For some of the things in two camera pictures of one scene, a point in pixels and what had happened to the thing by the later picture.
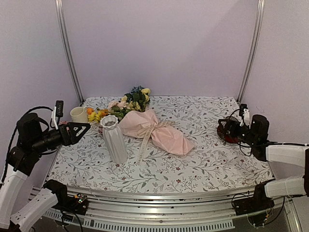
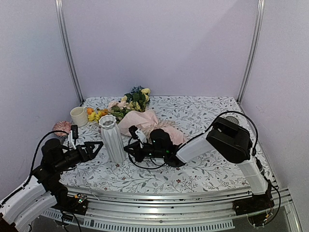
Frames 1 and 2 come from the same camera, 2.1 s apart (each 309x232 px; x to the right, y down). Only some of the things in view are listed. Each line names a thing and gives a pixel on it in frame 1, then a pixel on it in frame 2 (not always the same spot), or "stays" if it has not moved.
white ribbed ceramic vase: [115, 142] stays
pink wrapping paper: [138, 123] stays
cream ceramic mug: [79, 114] stays
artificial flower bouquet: [136, 99] stays
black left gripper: [69, 136] -> [90, 155]
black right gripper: [237, 124] -> [136, 152]
